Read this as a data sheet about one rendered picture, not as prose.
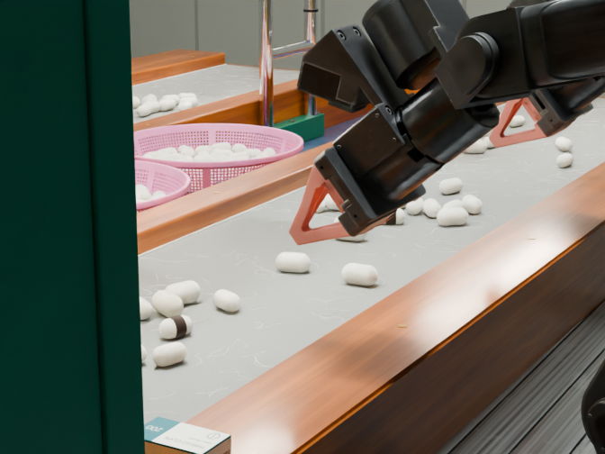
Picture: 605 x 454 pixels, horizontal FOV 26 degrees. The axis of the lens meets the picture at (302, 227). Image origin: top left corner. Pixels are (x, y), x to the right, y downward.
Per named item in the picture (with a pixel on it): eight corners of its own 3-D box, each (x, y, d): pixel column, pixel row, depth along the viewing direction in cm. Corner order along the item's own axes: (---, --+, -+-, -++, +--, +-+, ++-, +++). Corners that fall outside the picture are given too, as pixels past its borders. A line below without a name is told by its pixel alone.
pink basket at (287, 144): (337, 198, 192) (337, 134, 189) (239, 241, 170) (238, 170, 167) (186, 177, 205) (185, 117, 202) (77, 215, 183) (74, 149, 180)
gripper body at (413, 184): (306, 163, 100) (373, 108, 96) (367, 140, 109) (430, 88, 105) (354, 233, 99) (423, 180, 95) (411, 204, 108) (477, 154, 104)
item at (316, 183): (256, 211, 107) (333, 146, 102) (300, 192, 113) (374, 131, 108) (302, 279, 106) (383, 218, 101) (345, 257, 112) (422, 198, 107)
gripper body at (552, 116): (513, 83, 137) (568, 40, 133) (546, 69, 145) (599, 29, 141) (549, 133, 136) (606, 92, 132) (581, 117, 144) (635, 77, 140)
